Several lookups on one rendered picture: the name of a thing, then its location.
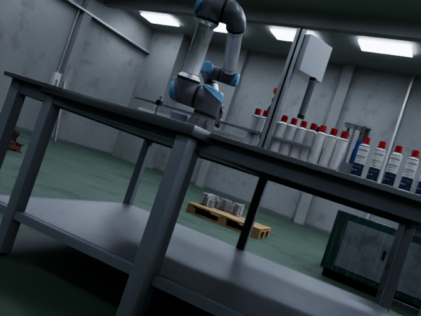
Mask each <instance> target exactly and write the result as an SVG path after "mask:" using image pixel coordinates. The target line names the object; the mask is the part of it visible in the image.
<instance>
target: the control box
mask: <svg viewBox="0 0 421 316"><path fill-rule="evenodd" d="M331 51H332V47H330V46H329V45H327V44H326V43H324V42H323V41H321V40H320V39H319V38H317V37H316V36H314V35H313V34H305V35H304V38H303V42H302V44H301V47H300V50H299V53H298V57H297V59H296V63H295V65H294V68H293V71H294V75H296V76H297V77H299V78H300V79H302V80H304V81H306V82H308V83H309V78H310V77H315V78H317V81H316V83H321V81H322V79H323V75H324V73H325V70H326V66H327V64H328V60H329V58H330V55H331Z"/></svg>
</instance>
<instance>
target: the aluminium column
mask: <svg viewBox="0 0 421 316"><path fill-rule="evenodd" d="M305 34H307V29H306V28H300V27H298V28H297V30H296V34H295V36H294V40H293V43H292V45H291V49H290V51H289V55H288V58H287V60H286V64H285V66H284V70H283V73H282V75H281V79H280V81H279V85H278V88H277V90H276V94H275V96H274V100H273V103H272V105H271V109H270V111H269V115H268V118H267V120H266V124H265V126H264V130H263V132H262V136H261V139H260V141H259V145H258V147H260V148H263V149H267V150H269V146H270V143H271V140H272V137H273V134H274V131H275V128H276V125H277V122H278V119H279V116H280V113H281V110H282V107H283V104H284V101H285V98H286V95H287V92H288V89H289V86H290V83H291V80H292V77H293V74H294V71H293V68H294V65H295V63H296V59H297V57H298V53H299V50H300V47H301V44H302V42H303V38H304V35H305Z"/></svg>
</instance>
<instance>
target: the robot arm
mask: <svg viewBox="0 0 421 316"><path fill-rule="evenodd" d="M194 8H195V9H194V14H195V15H196V18H195V19H196V21H197V26H196V29H195V32H194V35H193V38H192V42H191V44H190V48H189V51H188V54H187V57H186V60H185V63H184V67H183V70H182V72H180V73H178V75H177V76H175V77H173V79H172V81H171V83H170V88H169V95H170V98H171V99H172V100H173V101H175V102H177V103H181V104H183V105H186V106H189V107H192V108H194V112H193V114H192V115H191V117H190V118H189V119H188V121H187V122H186V123H189V124H193V125H196V126H198V127H200V128H202V129H204V130H206V131H208V132H210V133H213V134H214V128H215V127H217V128H219V127H220V125H221V124H220V123H217V122H216V118H217V120H221V121H222V114H223V112H224V107H223V104H222V101H223V99H224V94H223V93H222V92H221V91H219V89H218V84H217V81H218V82H221V83H225V84H226V85H230V86H232V87H236V86H237V84H238V83H239V79H240V74H238V73H236V71H237V64H238V60H239V53H240V48H241V41H242V34H243V33H244V32H245V30H246V17H245V15H244V11H243V10H242V8H241V6H240V5H239V3H238V2H236V1H235V0H197V1H196V4H195V7H194ZM219 23H222V24H225V25H226V31H227V39H226V49H225V55H224V64H223V68H220V67H218V66H214V65H213V64H212V63H211V62H210V61H204V58H205V55H206V53H207V49H208V47H209V43H210V41H211V38H212V34H213V32H214V29H215V28H217V27H218V26H219ZM200 73H201V74H202V77H203V80H204V84H203V86H201V85H199V84H200V80H199V74H200ZM222 107H223V108H222Z"/></svg>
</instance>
